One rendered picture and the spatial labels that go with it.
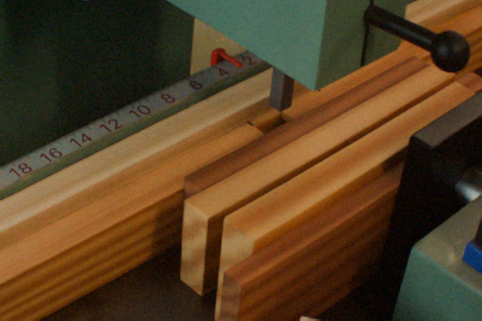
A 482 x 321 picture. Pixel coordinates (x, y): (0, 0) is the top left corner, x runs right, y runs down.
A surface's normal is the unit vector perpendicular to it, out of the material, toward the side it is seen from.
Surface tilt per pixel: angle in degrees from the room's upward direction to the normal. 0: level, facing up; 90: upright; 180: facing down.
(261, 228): 0
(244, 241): 90
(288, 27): 90
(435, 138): 0
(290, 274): 90
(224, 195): 0
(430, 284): 90
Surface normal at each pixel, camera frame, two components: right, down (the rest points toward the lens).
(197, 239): -0.72, 0.37
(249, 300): 0.69, 0.48
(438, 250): 0.08, -0.79
